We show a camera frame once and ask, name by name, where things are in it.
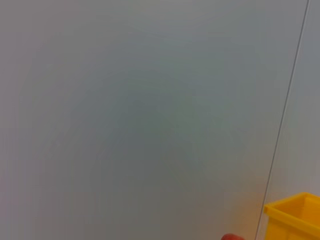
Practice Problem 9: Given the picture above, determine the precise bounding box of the red-orange toy orange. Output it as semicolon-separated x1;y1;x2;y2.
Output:
220;233;247;240

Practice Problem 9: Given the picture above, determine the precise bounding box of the yellow plastic storage bin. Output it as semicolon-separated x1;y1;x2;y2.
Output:
263;191;320;240

